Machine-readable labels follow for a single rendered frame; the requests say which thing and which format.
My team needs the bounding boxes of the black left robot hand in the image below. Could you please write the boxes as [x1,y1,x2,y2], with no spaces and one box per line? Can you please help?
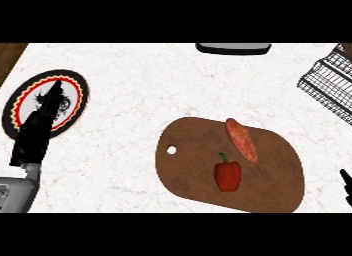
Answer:
[8,79,67,168]

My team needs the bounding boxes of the brown wooden cutting board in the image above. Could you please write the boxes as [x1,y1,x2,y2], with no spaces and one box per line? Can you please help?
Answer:
[154,116,306,214]

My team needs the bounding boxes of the red bell pepper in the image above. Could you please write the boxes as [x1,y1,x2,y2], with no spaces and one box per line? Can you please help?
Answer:
[213,152,244,193]

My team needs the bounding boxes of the round patterned plate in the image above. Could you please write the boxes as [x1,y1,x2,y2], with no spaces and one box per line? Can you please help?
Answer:
[0,69,91,141]

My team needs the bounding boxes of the orange sweet potato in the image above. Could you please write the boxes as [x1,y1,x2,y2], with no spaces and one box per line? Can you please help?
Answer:
[225,117,261,165]

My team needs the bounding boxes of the black wire tiered basket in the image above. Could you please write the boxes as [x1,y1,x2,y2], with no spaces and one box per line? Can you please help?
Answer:
[296,43,352,137]

